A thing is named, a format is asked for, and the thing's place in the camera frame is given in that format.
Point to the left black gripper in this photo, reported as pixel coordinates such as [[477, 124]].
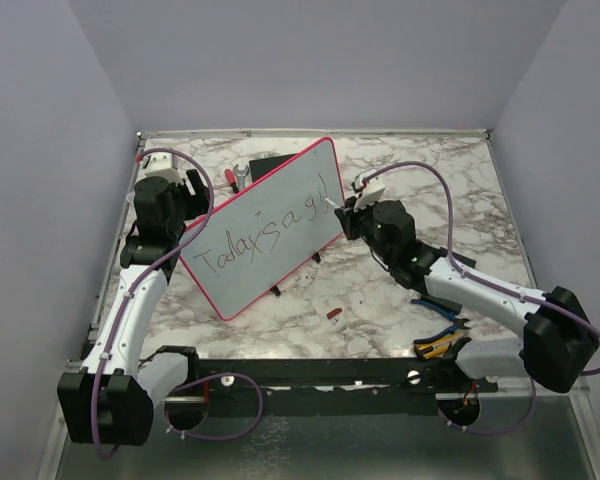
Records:
[[199, 202]]

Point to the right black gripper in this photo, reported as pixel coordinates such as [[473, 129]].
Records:
[[350, 217]]

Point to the whiteboard marker pen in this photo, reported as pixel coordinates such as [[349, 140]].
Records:
[[332, 204]]

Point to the pink framed whiteboard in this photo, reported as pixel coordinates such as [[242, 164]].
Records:
[[261, 235]]

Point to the red marker cap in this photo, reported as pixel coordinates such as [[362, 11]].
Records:
[[333, 313]]

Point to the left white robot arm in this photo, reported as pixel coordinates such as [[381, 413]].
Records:
[[112, 397]]

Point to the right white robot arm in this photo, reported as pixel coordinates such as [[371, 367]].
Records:
[[552, 341]]

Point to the silver wrench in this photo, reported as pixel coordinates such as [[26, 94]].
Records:
[[240, 173]]

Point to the black box rear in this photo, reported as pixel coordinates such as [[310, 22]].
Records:
[[262, 166]]

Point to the yellow utility knife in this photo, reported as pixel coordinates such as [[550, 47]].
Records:
[[428, 351]]

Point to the red handled screwdriver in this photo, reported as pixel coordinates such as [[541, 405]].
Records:
[[231, 180]]

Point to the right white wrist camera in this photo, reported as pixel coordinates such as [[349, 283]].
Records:
[[368, 188]]

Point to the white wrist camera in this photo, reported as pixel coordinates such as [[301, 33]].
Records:
[[368, 188], [159, 164]]

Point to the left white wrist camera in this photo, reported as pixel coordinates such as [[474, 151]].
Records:
[[159, 164]]

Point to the blue handled pliers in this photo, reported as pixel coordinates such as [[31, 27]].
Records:
[[456, 327]]

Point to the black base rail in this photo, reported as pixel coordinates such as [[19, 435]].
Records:
[[310, 387]]

